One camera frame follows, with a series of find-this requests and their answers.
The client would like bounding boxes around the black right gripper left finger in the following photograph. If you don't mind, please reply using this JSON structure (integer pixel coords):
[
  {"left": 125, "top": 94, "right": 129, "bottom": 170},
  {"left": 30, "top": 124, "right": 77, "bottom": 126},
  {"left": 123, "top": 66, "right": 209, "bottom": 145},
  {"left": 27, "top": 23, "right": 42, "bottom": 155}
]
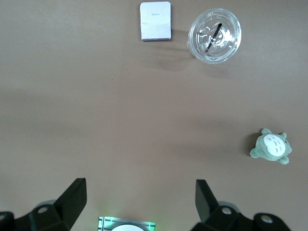
[{"left": 0, "top": 178, "right": 87, "bottom": 231}]

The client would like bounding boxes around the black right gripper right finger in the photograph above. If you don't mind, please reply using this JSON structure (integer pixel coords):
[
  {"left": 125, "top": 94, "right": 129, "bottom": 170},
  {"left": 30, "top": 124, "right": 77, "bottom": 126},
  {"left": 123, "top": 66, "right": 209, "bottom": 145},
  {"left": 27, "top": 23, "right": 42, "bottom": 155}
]
[{"left": 190, "top": 179, "right": 292, "bottom": 231}]

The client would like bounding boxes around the white card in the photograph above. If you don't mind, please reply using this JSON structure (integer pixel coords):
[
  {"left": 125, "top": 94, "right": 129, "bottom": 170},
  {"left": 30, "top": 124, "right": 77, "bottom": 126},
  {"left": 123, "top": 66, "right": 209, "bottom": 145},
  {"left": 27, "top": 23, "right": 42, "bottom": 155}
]
[{"left": 139, "top": 1, "right": 173, "bottom": 42}]

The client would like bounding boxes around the grey Totoro plush toy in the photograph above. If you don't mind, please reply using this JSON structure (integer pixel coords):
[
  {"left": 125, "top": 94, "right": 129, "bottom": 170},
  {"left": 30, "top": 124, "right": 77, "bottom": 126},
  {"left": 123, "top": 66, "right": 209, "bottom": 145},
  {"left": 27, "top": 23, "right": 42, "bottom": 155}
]
[{"left": 249, "top": 128, "right": 293, "bottom": 165}]

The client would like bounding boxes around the clear plastic cup with lid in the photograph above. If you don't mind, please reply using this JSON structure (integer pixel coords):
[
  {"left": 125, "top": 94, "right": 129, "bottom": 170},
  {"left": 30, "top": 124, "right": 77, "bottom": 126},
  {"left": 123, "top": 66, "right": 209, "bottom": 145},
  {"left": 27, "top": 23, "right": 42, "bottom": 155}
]
[{"left": 187, "top": 8, "right": 242, "bottom": 65}]

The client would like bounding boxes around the black drinking straw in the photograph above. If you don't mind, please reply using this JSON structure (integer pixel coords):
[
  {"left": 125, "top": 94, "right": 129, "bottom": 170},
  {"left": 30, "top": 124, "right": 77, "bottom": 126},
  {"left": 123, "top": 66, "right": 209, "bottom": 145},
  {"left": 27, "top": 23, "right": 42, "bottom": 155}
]
[{"left": 206, "top": 23, "right": 223, "bottom": 52}]

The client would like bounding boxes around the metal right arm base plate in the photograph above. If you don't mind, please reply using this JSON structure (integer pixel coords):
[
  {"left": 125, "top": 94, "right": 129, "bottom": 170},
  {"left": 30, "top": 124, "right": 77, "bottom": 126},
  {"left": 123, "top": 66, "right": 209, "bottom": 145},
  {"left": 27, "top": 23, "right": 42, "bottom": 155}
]
[{"left": 98, "top": 216, "right": 156, "bottom": 231}]

